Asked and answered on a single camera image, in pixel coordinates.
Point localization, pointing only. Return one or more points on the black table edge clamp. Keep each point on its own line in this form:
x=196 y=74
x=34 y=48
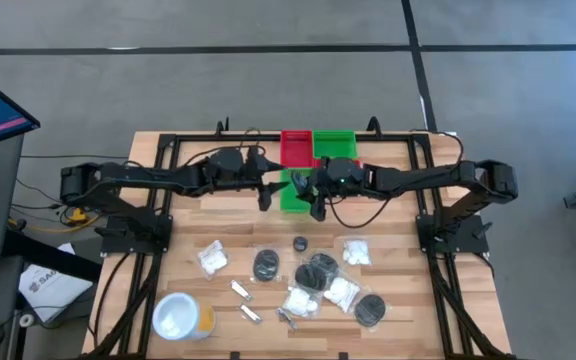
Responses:
x=374 y=127
x=225 y=127

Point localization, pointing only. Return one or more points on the white printed paper sheet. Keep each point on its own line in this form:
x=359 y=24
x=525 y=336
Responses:
x=53 y=290

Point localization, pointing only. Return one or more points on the small black round item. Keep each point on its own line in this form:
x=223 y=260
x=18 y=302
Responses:
x=300 y=243

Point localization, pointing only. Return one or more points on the white tub with yellow label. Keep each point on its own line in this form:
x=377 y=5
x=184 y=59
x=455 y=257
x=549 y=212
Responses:
x=180 y=315

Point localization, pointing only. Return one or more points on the green plastic basket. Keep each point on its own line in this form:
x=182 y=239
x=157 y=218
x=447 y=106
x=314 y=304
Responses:
x=290 y=200
x=334 y=144

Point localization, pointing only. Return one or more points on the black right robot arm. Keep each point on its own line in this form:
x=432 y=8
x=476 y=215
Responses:
x=418 y=177

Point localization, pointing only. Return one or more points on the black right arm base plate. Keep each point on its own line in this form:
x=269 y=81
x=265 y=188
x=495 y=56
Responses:
x=468 y=245

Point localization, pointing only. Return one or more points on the white tape roll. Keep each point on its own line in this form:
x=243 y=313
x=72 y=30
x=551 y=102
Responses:
x=22 y=320

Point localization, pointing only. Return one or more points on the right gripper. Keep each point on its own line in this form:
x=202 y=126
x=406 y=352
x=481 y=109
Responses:
x=340 y=175

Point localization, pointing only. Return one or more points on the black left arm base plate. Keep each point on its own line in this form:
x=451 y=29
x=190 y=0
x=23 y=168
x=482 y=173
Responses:
x=118 y=245

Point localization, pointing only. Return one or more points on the bag of white cotton balls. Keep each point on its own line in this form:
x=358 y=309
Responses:
x=341 y=292
x=212 y=260
x=356 y=251
x=300 y=302

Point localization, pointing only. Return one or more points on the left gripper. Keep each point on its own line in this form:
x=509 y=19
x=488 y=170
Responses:
x=233 y=175

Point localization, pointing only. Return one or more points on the black aluminium table frame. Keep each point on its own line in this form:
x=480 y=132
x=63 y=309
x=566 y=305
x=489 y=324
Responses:
x=203 y=137

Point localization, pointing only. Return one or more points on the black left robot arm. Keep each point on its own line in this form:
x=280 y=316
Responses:
x=133 y=175

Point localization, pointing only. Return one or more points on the silver nail clipper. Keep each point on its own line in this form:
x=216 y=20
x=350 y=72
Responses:
x=250 y=313
x=241 y=290
x=286 y=318

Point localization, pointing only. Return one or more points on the black desk bar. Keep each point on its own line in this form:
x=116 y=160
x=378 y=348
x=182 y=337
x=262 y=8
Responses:
x=43 y=252

